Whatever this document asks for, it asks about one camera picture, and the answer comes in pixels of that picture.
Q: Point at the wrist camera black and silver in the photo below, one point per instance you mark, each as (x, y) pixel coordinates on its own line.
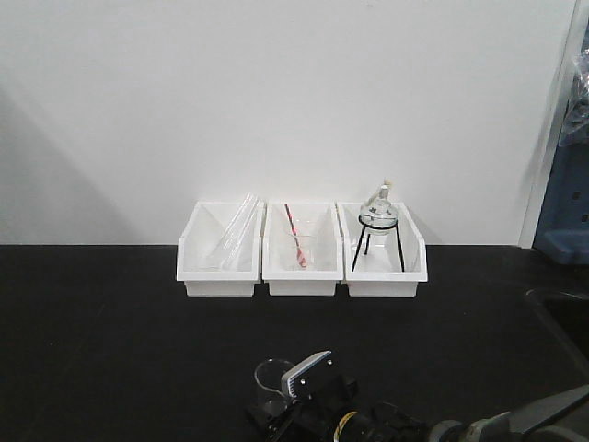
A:
(308, 376)

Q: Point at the right white storage bin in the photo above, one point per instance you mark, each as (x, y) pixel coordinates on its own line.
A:
(382, 266)

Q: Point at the black wire tripod stand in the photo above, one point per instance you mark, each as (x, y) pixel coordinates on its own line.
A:
(377, 227)

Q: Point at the white storage bin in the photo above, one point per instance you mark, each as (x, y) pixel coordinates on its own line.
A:
(317, 219)
(382, 266)
(205, 227)

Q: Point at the left white storage bin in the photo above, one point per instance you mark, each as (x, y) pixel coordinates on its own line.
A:
(205, 227)

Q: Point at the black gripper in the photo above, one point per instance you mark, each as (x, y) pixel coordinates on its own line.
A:
(321, 416)

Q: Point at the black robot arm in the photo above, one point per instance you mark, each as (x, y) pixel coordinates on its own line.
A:
(559, 417)

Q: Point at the red stirring rod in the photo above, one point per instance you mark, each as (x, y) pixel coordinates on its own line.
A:
(294, 232)

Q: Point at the small glass beaker in bin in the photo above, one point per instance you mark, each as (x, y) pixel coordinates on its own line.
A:
(308, 244)

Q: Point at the round glass flask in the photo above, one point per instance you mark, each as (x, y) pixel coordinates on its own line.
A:
(378, 205)

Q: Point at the middle white storage bin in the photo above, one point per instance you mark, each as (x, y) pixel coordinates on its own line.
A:
(317, 219)

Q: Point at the clear glass tubes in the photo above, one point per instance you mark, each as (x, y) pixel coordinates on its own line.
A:
(224, 255)

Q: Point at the clear glass beaker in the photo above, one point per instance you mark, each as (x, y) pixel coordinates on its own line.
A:
(268, 378)

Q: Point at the blue equipment at right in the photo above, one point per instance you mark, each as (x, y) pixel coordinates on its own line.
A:
(562, 226)

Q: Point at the black sink basin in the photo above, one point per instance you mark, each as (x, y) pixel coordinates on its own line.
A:
(567, 316)

